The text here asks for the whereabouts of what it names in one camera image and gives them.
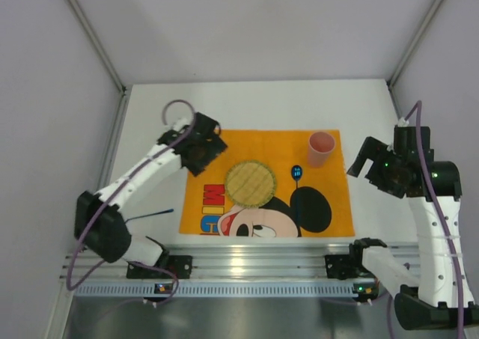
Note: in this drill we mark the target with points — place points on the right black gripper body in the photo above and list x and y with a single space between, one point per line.
374 163

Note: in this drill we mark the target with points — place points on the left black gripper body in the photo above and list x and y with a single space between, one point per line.
206 154

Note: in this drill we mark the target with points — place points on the pink plastic cup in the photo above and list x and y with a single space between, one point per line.
320 147

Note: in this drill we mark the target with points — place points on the round woven bamboo plate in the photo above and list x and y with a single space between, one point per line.
250 184

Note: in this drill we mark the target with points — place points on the blue metallic fork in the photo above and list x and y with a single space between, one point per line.
150 215

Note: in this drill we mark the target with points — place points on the blue metallic spoon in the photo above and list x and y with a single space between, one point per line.
296 174

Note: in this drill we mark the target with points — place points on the orange cartoon mouse cloth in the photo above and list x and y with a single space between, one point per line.
324 199

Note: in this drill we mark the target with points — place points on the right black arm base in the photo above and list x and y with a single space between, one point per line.
343 267

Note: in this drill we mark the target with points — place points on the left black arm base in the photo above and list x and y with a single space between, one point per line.
178 265

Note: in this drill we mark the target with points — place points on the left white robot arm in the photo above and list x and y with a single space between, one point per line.
99 224

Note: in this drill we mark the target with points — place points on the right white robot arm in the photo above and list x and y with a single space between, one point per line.
440 297

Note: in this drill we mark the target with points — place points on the aluminium rail frame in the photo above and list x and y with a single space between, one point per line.
250 262

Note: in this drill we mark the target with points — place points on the slotted grey cable duct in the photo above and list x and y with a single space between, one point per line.
229 289

